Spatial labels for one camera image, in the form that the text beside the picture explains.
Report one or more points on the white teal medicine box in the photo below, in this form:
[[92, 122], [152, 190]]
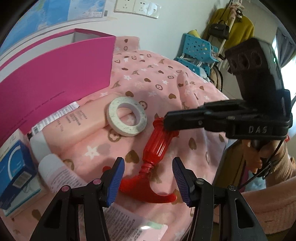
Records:
[[32, 188]]

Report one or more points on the pale pink printed tube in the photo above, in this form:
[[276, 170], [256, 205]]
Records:
[[121, 223]]

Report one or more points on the white tape roll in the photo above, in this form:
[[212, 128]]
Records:
[[126, 116]]

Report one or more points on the blue Antine medicine box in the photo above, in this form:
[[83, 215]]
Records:
[[17, 169]]

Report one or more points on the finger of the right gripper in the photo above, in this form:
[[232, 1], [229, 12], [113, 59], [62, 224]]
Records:
[[197, 117]]

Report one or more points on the blue perforated plastic baskets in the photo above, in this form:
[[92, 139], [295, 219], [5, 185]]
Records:
[[197, 54]]

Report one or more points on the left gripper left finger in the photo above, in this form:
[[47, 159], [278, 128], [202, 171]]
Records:
[[70, 206]]

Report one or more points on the black right camera module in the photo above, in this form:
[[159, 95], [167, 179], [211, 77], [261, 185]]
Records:
[[256, 69]]

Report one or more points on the yellow hanging garment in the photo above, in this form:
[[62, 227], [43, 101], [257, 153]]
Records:
[[240, 31]]

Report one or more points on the white wall socket panel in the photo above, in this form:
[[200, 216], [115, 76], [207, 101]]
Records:
[[138, 7]]

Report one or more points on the pink patterned tablecloth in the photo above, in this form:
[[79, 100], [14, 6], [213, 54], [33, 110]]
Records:
[[160, 85]]

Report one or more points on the pink cardboard box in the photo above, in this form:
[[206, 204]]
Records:
[[52, 73]]

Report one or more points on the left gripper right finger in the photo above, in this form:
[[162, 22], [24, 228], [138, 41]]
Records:
[[237, 221]]

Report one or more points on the peach cosmetic tube white cap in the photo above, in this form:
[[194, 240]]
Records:
[[72, 127]]

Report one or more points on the black handbag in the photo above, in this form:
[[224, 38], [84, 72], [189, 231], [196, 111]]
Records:
[[219, 30]]

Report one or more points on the person's right hand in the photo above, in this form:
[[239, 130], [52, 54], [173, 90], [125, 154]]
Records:
[[253, 157]]

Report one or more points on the pink sweater right forearm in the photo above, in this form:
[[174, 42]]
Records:
[[274, 206]]

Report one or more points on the colourful wall map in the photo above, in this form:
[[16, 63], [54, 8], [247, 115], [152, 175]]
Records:
[[47, 13]]

